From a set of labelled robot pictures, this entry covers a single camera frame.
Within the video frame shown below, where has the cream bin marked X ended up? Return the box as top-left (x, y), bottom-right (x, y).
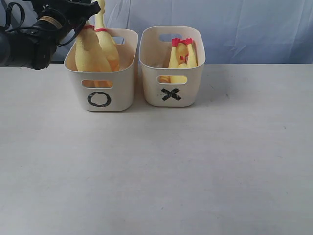
top-left (139, 26), bottom-right (206, 107)

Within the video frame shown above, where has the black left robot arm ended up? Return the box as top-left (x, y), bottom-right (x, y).
top-left (0, 0), bottom-right (100, 70)

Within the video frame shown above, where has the headless yellow rubber chicken body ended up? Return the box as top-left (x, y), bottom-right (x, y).
top-left (159, 38), bottom-right (198, 84)

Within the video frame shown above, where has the whole rubber chicken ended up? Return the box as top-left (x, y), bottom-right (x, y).
top-left (95, 0), bottom-right (120, 72)
top-left (75, 21), bottom-right (112, 73)

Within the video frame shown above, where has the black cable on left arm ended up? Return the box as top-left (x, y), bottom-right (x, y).
top-left (0, 1), bottom-right (85, 47)

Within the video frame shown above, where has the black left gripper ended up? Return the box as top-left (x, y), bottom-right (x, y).
top-left (30, 0), bottom-right (101, 24)

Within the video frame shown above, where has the cream bin marked O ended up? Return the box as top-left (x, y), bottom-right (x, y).
top-left (64, 28), bottom-right (138, 112)

